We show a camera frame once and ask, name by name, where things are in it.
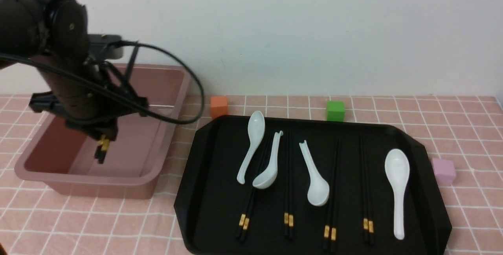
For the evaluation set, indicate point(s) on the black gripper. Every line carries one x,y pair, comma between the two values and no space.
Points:
87,111

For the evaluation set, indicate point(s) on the black chopstick gold band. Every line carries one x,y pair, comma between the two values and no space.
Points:
363,191
330,208
369,200
243,211
337,162
247,215
105,147
291,189
287,189
98,155

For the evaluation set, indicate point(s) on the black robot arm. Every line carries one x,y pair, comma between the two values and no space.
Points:
55,33

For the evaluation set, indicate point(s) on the pink plastic bin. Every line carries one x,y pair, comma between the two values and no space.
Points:
63,158

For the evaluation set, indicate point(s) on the orange cube block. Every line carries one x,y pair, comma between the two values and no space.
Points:
218,106

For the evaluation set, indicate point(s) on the white ceramic spoon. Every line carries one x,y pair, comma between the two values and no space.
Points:
397,170
256,132
266,178
318,189

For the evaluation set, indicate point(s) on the black plastic tray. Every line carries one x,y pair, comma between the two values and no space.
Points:
273,186

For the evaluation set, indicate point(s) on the green cube block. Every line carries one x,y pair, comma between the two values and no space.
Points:
335,111

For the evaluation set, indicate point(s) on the pink cube block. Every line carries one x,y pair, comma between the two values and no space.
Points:
444,171

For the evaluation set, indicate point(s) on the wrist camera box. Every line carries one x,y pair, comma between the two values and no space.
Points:
105,46

